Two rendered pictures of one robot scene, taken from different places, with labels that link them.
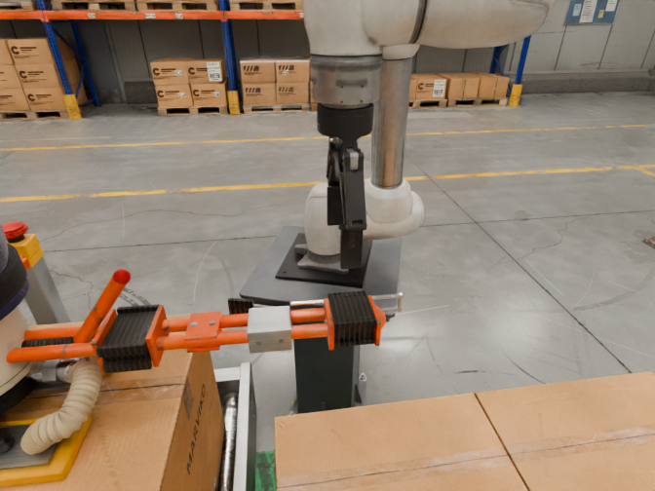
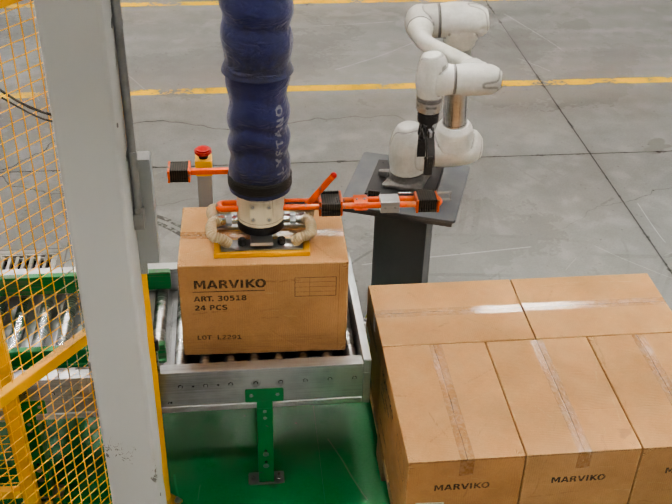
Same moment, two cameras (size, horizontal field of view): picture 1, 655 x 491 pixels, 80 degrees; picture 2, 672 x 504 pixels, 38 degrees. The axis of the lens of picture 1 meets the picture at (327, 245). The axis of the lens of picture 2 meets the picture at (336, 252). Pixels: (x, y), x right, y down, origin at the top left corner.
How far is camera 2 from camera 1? 2.86 m
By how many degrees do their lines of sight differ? 4
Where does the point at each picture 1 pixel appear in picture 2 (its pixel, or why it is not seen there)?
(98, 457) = (318, 250)
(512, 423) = (530, 294)
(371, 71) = (438, 104)
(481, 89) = not seen: outside the picture
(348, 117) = (429, 118)
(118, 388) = not seen: hidden behind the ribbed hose
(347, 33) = (430, 95)
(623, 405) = (612, 289)
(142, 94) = not seen: outside the picture
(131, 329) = (330, 199)
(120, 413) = (319, 239)
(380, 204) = (449, 140)
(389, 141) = (455, 98)
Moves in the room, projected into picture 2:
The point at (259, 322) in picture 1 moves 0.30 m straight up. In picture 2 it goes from (385, 199) to (390, 124)
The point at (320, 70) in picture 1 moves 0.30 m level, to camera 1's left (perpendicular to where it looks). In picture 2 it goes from (420, 103) to (332, 100)
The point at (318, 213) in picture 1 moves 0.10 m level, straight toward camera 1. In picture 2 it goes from (402, 145) to (403, 156)
